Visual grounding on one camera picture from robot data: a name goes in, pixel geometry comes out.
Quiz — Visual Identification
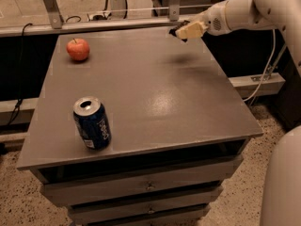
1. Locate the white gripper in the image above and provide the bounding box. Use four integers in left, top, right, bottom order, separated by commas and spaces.
177, 3, 230, 40

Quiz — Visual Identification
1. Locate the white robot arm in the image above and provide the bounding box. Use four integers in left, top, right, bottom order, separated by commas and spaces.
171, 0, 301, 226

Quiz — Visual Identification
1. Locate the black hanging cable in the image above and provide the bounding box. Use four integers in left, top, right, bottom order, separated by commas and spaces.
6, 23, 34, 127

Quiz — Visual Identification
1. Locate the grey drawer cabinet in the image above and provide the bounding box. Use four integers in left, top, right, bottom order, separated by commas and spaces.
17, 27, 261, 226

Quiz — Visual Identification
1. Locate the blue pepsi can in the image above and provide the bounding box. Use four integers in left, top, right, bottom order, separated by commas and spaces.
73, 96, 111, 150

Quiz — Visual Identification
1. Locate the white power strip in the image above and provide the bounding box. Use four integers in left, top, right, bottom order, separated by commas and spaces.
87, 12, 111, 21

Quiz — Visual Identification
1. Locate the black rxbar chocolate bar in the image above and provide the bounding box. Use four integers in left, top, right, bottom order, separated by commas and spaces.
169, 20, 189, 37

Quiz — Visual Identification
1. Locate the red apple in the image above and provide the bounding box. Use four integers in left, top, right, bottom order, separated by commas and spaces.
66, 38, 90, 61

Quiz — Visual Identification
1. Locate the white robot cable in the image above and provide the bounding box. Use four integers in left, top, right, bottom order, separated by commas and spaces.
243, 28, 277, 104

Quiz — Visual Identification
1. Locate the metal railing frame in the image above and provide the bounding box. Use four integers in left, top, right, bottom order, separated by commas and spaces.
0, 0, 301, 38

